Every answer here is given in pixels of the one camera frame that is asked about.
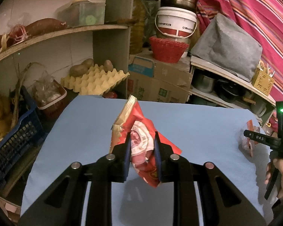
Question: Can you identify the yellow egg tray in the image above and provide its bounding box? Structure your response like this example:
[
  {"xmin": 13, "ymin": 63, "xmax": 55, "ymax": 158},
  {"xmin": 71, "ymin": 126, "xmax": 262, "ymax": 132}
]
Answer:
[{"xmin": 61, "ymin": 64, "xmax": 130, "ymax": 95}]

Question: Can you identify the white red plastic bucket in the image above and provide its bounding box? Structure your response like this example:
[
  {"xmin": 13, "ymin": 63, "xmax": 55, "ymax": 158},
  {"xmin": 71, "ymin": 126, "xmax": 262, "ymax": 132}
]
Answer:
[{"xmin": 155, "ymin": 7, "xmax": 197, "ymax": 38}]

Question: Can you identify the red foil chip bag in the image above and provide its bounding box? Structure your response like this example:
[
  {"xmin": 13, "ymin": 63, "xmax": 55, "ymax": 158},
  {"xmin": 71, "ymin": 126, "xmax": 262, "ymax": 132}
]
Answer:
[{"xmin": 110, "ymin": 95, "xmax": 181, "ymax": 187}]

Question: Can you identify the low wooden cabinet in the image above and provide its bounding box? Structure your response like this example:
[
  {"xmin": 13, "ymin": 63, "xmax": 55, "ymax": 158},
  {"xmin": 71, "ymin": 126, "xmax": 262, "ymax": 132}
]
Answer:
[{"xmin": 187, "ymin": 56, "xmax": 276, "ymax": 126}]

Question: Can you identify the clear plastic container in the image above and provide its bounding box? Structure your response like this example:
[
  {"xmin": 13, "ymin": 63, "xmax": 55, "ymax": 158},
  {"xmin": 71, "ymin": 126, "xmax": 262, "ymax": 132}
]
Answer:
[{"xmin": 55, "ymin": 0, "xmax": 106, "ymax": 27}]

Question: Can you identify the cardboard box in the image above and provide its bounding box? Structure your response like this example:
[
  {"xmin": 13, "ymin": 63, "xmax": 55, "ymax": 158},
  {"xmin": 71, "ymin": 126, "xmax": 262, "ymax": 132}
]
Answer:
[{"xmin": 127, "ymin": 52, "xmax": 192, "ymax": 103}]

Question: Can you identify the red plastic basket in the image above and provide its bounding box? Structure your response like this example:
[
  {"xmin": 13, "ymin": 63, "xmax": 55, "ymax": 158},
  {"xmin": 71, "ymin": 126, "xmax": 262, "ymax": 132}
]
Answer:
[{"xmin": 149, "ymin": 36, "xmax": 189, "ymax": 63}]

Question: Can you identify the grey felt bag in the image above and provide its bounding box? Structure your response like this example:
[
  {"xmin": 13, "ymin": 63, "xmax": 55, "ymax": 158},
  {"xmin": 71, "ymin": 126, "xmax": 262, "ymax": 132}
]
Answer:
[{"xmin": 191, "ymin": 13, "xmax": 263, "ymax": 82}]

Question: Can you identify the dark blue plastic crate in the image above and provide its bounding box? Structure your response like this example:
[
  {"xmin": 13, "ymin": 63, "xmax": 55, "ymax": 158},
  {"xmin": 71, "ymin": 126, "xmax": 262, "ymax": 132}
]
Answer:
[{"xmin": 0, "ymin": 86, "xmax": 45, "ymax": 187}]

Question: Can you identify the yellow oil bottle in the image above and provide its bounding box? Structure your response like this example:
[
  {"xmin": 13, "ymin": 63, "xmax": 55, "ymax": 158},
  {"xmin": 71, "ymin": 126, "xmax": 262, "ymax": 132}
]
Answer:
[{"xmin": 129, "ymin": 0, "xmax": 146, "ymax": 54}]

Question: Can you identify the wooden corner shelf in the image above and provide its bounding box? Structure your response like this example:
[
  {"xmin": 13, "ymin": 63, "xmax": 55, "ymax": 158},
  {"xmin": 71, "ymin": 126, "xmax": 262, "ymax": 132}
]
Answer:
[{"xmin": 0, "ymin": 0, "xmax": 133, "ymax": 95}]

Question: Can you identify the striped pink curtain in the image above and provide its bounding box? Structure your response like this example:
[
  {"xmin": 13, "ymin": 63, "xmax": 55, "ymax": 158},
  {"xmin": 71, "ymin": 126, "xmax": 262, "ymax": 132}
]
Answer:
[{"xmin": 197, "ymin": 0, "xmax": 283, "ymax": 101}]

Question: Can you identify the person right hand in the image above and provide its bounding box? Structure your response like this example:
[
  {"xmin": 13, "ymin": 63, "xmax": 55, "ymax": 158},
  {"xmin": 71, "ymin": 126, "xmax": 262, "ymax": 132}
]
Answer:
[{"xmin": 264, "ymin": 157, "xmax": 283, "ymax": 201}]

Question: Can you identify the silver orange snack wrapper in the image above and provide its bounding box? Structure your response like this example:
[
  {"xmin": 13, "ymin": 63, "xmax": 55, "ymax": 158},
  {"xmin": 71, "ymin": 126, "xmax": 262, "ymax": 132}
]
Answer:
[{"xmin": 238, "ymin": 119, "xmax": 261, "ymax": 158}]

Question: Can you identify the light blue table cloth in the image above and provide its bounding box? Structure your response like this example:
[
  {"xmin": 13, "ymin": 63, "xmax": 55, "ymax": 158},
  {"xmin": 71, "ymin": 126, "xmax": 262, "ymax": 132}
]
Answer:
[{"xmin": 22, "ymin": 96, "xmax": 272, "ymax": 225}]

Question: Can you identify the yellow utensil holder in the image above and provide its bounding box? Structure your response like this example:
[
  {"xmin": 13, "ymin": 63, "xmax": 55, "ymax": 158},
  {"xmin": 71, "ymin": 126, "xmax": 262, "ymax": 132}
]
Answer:
[{"xmin": 251, "ymin": 60, "xmax": 275, "ymax": 96}]

